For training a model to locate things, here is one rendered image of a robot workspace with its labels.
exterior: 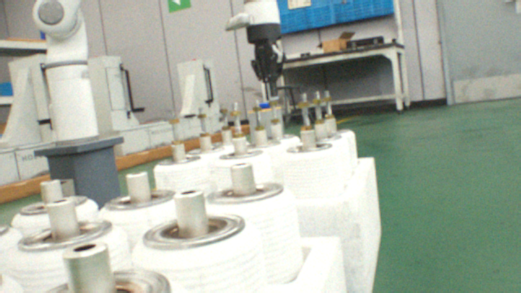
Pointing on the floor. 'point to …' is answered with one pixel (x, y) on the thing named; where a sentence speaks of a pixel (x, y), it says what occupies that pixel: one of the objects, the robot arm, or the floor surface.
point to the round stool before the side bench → (292, 102)
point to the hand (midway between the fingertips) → (271, 91)
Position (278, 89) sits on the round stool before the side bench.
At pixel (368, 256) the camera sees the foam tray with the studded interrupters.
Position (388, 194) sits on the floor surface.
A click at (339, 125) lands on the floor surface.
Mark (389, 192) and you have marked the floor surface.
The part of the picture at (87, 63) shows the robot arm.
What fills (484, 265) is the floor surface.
